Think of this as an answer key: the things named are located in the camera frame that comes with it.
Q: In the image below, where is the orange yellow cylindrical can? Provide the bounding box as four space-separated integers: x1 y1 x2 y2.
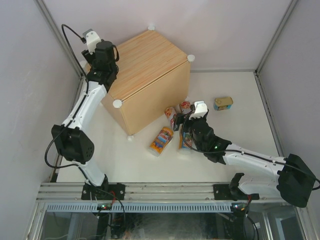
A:
149 127 174 157

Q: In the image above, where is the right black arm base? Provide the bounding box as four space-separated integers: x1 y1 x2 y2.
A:
213 184 250 201

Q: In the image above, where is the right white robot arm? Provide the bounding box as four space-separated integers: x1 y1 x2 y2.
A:
173 112 318 208

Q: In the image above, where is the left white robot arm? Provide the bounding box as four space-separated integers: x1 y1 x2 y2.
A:
50 40 119 200

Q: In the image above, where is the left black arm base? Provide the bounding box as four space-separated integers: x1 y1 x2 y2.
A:
81 183 126 201

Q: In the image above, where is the wooden cube counter box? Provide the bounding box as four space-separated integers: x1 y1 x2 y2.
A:
101 30 191 136

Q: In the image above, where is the left red white can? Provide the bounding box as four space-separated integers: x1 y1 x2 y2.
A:
164 106 178 130

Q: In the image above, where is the red white can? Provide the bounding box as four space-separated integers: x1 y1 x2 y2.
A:
164 106 178 130
179 100 195 126

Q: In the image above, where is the blue vegetable cylindrical can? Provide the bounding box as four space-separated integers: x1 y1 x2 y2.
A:
178 126 193 155

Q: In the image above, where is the right red white can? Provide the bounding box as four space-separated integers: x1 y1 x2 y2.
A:
179 100 195 126

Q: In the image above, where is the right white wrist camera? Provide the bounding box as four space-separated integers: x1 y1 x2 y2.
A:
188 100 209 120

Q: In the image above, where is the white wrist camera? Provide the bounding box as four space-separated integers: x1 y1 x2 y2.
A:
82 28 102 55
188 100 209 120

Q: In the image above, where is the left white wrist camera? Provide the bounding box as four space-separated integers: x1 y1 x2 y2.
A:
82 28 102 55

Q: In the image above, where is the left black camera cable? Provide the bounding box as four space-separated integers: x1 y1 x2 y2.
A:
44 23 87 169

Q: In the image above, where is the blue slotted cable duct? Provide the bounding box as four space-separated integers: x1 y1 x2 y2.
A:
46 202 233 213

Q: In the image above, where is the aluminium rail frame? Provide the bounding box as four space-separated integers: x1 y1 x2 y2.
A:
34 181 308 201

